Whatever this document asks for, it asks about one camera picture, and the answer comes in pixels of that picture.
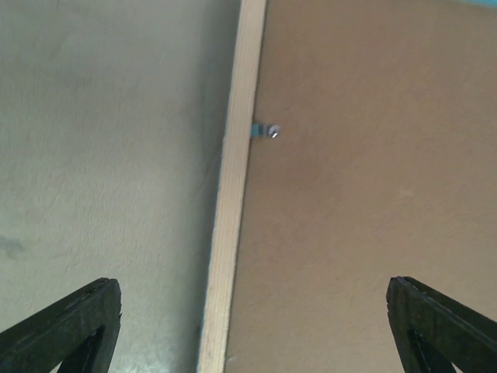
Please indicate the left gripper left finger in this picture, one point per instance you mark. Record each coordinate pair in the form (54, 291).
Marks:
(78, 333)

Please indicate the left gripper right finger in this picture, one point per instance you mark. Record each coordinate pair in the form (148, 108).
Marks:
(434, 333)

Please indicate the teal wooden photo frame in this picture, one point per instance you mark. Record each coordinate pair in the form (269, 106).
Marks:
(385, 166)

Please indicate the metal frame retaining clip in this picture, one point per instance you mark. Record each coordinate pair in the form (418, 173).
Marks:
(261, 130)

